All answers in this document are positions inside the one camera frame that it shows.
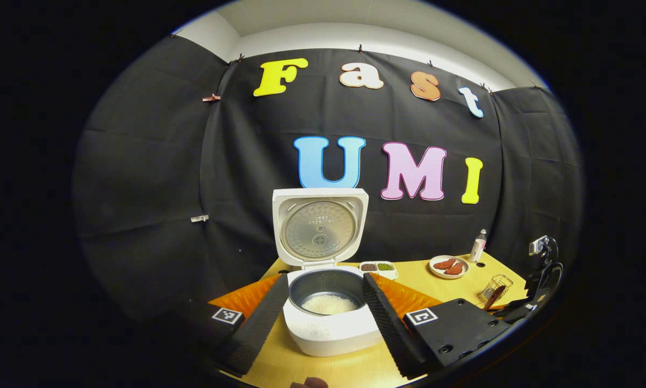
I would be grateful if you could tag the white rice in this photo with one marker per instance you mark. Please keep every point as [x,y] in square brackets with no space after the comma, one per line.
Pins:
[328,305]

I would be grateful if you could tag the white divided grain dish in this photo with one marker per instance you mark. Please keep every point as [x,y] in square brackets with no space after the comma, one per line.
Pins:
[379,267]

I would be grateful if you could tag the white round plate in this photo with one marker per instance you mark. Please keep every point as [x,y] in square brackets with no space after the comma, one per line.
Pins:
[466,267]

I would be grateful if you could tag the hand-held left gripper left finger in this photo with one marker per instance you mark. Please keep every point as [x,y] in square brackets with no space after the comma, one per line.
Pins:
[261,323]

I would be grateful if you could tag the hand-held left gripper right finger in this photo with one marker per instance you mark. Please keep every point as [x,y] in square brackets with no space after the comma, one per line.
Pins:
[387,323]

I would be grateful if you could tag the copper cloth clip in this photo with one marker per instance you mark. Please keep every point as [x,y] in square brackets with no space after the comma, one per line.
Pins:
[211,98]

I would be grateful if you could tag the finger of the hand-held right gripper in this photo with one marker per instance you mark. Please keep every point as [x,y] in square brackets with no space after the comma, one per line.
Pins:
[522,311]

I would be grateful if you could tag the silver cloth clip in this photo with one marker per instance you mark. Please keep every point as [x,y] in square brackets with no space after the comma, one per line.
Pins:
[199,218]

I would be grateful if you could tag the brown wooden spoon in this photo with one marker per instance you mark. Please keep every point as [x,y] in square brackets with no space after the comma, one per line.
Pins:
[494,299]

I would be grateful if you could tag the white rice cooker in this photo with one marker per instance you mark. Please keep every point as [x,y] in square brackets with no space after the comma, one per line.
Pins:
[328,334]

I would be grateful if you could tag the small clear bottle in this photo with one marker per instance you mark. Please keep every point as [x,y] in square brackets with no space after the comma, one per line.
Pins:
[478,248]

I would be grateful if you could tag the black backdrop cloth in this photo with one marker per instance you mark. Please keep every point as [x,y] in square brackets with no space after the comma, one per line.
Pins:
[139,188]

